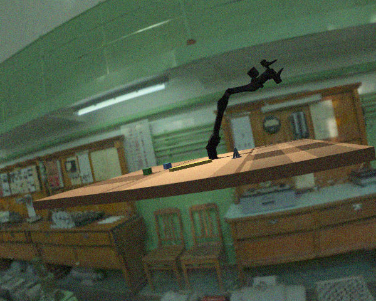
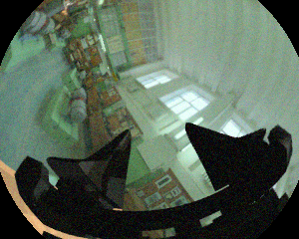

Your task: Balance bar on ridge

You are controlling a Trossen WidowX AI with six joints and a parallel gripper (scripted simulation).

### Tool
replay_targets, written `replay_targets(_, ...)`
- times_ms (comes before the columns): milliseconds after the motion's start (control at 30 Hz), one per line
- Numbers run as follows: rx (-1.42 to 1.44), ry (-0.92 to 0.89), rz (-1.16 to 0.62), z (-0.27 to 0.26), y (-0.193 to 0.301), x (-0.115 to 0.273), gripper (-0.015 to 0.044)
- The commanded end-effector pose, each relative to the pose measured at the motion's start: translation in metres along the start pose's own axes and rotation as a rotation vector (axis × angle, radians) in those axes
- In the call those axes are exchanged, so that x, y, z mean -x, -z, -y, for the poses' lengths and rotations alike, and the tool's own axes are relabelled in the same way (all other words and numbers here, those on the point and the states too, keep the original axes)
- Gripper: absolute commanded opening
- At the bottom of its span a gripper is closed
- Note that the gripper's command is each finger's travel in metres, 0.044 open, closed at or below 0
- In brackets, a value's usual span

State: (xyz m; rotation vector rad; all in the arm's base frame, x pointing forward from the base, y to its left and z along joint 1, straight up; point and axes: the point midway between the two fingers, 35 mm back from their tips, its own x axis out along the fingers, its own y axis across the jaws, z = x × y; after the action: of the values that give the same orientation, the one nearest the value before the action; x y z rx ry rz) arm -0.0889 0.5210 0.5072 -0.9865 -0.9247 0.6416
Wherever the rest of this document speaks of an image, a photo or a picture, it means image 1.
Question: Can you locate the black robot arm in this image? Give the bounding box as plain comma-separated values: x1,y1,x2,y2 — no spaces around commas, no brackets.
206,67,266,160

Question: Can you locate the yellow bar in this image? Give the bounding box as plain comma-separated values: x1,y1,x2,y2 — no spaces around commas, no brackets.
169,159,212,172

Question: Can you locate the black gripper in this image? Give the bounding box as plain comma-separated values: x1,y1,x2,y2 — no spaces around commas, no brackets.
260,59,283,84

